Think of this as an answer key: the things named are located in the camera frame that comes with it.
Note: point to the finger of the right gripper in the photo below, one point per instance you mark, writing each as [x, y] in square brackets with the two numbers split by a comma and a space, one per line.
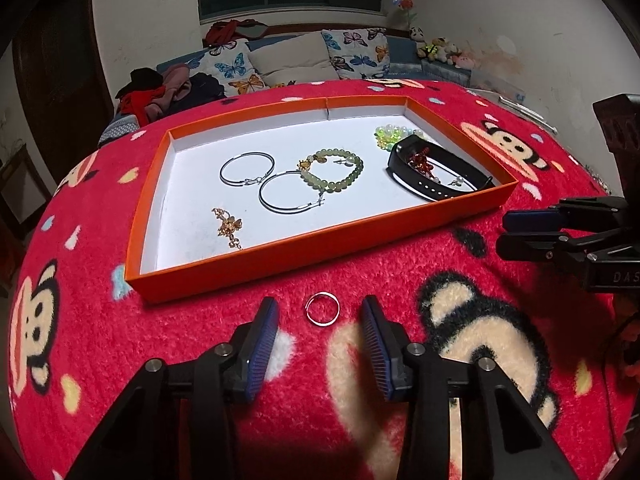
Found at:
[532, 220]
[531, 247]

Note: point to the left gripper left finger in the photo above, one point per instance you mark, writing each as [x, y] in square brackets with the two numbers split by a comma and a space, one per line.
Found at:
[252, 344]

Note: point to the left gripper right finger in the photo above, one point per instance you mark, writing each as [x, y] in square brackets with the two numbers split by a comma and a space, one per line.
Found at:
[392, 354]

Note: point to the large silver hoop bangle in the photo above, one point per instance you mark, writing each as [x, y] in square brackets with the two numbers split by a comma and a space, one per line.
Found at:
[287, 193]

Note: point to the red monkey print blanket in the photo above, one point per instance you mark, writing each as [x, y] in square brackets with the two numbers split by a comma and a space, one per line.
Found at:
[79, 332]

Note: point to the black smart band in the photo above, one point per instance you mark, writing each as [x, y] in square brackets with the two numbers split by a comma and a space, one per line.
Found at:
[457, 176]

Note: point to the orange shallow box tray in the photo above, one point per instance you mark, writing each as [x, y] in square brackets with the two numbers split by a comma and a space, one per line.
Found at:
[174, 250]

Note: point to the plush toys pile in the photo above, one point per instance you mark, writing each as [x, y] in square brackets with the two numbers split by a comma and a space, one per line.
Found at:
[440, 50]

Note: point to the small silver bangle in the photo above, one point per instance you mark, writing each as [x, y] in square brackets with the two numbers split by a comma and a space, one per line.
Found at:
[247, 169]

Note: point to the right butterfly pillow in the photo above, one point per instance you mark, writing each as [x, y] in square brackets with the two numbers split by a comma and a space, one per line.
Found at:
[358, 53]

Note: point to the butterfly pillow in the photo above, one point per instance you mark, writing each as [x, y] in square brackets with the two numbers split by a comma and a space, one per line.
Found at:
[358, 53]
[230, 65]

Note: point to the colourful toy flower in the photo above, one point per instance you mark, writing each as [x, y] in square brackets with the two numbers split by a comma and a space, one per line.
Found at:
[406, 8]

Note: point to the plain beige pillow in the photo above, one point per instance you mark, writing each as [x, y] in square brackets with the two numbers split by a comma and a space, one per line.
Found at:
[294, 61]

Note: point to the pile of clothes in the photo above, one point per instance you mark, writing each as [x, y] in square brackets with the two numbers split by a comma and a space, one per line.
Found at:
[150, 96]

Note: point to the blue sofa bed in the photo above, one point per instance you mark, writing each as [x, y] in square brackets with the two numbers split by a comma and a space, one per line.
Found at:
[405, 63]

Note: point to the left butterfly pillow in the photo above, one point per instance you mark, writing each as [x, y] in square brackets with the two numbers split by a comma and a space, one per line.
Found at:
[230, 65]

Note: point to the red cloth on sill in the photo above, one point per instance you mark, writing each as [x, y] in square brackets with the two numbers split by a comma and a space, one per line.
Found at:
[223, 32]

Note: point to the dark wooden door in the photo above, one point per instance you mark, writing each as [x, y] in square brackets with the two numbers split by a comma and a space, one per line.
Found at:
[61, 83]

